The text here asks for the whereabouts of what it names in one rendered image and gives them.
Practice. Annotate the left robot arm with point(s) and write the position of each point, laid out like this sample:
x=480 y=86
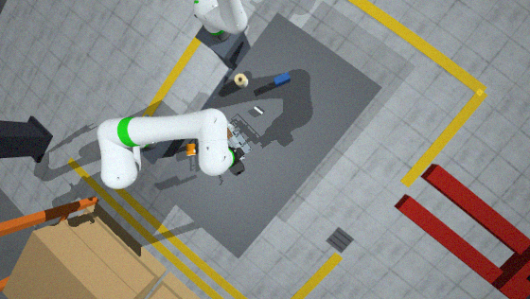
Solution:
x=218 y=16

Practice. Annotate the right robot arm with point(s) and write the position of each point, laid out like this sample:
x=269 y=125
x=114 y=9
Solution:
x=119 y=138

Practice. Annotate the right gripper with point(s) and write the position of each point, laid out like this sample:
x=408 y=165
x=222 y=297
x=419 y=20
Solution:
x=238 y=166

